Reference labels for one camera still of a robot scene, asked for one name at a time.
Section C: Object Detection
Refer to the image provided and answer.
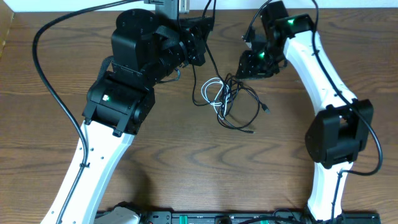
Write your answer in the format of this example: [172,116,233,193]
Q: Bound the white usb cable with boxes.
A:
[201,77,231,114]

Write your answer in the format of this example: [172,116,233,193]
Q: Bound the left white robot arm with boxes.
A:
[44,9,215,223]

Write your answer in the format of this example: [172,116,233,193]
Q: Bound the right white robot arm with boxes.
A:
[236,1,380,223]

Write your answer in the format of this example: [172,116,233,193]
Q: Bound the black usb cable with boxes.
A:
[191,0,231,119]

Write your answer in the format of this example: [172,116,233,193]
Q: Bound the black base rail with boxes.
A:
[96,210,382,224]

